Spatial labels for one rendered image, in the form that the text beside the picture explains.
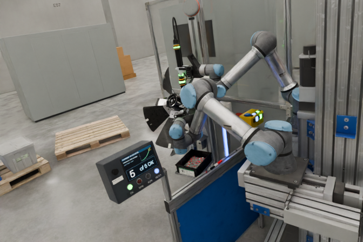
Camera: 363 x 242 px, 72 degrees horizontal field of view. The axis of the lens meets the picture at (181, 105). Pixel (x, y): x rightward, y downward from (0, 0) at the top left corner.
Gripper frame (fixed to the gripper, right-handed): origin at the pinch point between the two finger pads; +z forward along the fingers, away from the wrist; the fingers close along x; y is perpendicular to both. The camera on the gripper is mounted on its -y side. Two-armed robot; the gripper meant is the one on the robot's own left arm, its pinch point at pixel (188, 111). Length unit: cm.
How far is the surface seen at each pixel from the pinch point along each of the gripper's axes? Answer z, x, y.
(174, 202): -52, 34, 8
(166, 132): -0.3, 13.1, 21.1
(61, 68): 391, -42, 397
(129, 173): -73, -1, 15
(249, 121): 4.8, 17.3, -39.0
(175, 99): 11.8, -6.8, 11.0
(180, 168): -21.8, 31.5, 10.6
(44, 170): 102, 83, 262
